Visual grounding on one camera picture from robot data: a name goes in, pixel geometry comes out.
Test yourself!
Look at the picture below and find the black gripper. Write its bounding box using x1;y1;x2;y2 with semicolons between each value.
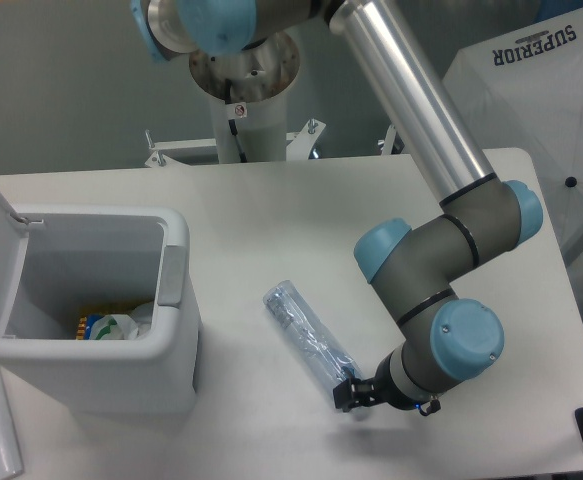
332;355;441;417

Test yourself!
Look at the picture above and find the clear plastic wrapper bag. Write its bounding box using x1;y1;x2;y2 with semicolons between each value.
84;302;153;340

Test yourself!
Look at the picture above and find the colourful snack packet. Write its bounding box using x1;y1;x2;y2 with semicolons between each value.
75;305;131;340

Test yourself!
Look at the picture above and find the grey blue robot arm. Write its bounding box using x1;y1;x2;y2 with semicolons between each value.
130;1;543;416

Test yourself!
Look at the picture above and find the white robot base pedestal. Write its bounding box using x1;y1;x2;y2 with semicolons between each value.
189;32;300;138

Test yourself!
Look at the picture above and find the clear crushed plastic bottle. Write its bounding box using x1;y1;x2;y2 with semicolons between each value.
262;280;362;411

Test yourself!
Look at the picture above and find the white open trash can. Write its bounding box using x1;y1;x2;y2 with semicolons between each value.
0;193;201;414

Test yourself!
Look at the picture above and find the white metal mounting frame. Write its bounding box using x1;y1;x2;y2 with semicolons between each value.
143;117;405;169

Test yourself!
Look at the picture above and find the white umbrella with lettering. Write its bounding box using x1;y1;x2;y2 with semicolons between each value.
443;7;583;261

